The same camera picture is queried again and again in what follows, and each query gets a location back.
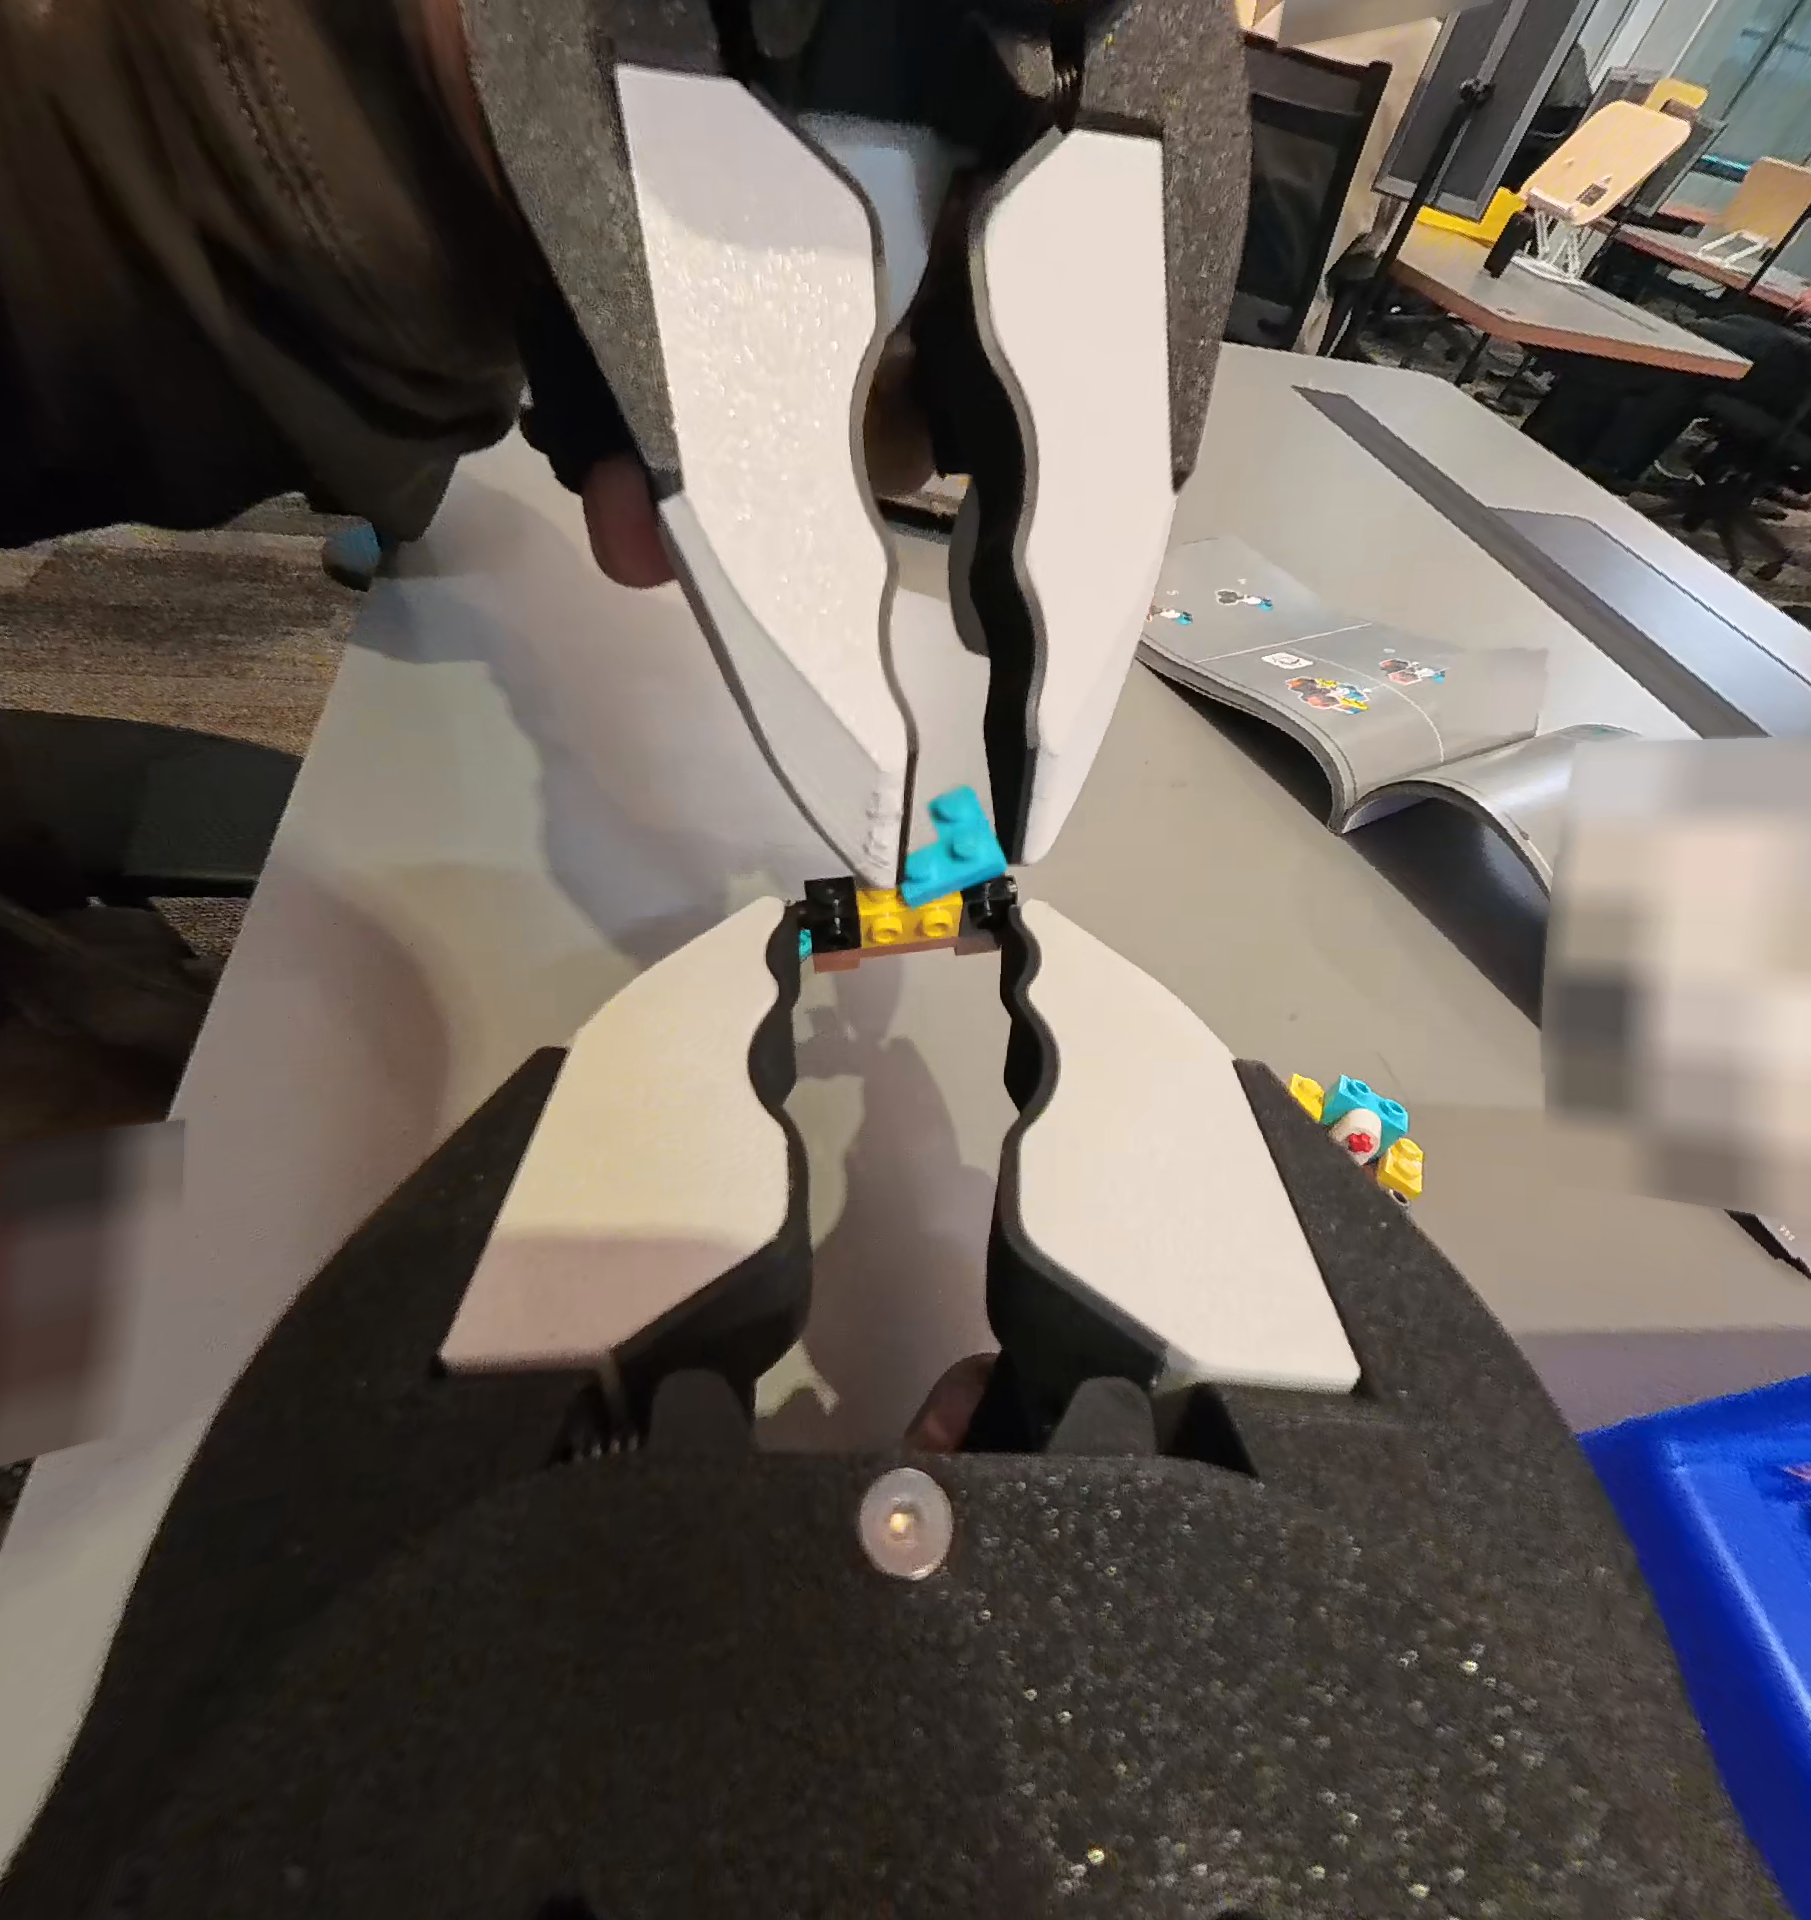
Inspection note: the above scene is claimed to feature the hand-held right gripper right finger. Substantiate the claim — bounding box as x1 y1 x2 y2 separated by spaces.
987 896 1363 1399

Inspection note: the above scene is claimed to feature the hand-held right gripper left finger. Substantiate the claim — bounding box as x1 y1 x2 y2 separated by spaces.
437 896 817 1380

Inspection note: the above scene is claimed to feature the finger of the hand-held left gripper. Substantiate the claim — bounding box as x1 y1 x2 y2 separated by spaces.
947 126 1179 902
611 63 921 895

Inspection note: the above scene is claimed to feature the yellow and brown brick assembly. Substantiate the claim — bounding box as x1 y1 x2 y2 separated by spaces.
791 875 1023 979

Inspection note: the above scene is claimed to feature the person's left forearm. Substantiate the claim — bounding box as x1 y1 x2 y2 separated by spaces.
0 0 539 551

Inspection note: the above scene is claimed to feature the grey desk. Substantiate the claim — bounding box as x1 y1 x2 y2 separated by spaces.
0 344 1811 1893

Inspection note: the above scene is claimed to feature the background office desk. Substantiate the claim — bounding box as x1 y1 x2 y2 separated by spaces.
1385 224 1752 385

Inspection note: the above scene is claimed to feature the person's left hand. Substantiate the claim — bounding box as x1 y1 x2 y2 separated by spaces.
575 450 681 591

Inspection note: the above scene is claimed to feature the person's right hand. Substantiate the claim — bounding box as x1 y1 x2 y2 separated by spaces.
905 1350 1003 1454

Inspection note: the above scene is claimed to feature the multicoloured brick model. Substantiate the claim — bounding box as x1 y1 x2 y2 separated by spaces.
1287 1068 1429 1203

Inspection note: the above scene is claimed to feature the black mesh office chair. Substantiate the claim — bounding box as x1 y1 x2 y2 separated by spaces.
1227 30 1393 354

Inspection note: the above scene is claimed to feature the brick instruction booklet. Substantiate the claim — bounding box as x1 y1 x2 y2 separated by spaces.
1137 533 1811 1284

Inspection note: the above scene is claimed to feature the grey monitor on stand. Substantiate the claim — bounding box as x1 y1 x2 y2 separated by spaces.
1369 0 1596 220

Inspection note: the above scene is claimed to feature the plain wooden chair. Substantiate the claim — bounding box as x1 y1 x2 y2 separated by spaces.
1519 96 1692 228
1698 156 1811 259

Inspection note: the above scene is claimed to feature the blue storage bin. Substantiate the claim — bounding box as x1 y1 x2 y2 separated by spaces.
1576 1357 1811 1920

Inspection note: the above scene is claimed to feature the dark desk cable strip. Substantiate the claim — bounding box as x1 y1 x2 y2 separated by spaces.
1291 382 1811 744

